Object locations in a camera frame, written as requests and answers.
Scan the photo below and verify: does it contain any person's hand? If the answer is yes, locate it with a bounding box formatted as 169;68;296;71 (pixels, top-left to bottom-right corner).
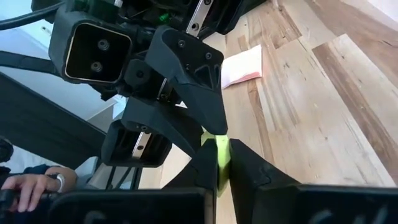
1;166;78;213

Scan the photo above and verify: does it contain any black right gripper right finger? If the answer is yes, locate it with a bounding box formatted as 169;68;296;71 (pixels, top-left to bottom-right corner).
229;138;398;224

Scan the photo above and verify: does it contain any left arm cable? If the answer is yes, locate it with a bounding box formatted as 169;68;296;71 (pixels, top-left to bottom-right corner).
0;1;68;32

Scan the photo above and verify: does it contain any small yellow eraser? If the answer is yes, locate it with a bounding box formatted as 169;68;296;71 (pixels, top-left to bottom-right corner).
200;126;233;197

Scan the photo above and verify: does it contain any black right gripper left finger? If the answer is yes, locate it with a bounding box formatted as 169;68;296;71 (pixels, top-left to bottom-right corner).
48;138;219;224

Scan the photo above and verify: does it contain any person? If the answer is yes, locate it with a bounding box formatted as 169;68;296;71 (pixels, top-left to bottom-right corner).
0;136;78;214

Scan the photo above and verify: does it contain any black metal table frame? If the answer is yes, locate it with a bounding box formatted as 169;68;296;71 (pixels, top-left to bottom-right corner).
0;51;144;190

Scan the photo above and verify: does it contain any pink sticky note pad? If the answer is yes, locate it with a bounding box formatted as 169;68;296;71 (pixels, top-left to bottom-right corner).
220;44;264;90

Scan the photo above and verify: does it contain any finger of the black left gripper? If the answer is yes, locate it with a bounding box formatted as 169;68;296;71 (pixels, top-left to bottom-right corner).
120;96;206;158
144;25;229;136

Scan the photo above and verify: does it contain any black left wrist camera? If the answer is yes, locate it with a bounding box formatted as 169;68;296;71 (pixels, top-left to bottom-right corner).
48;6;139;85

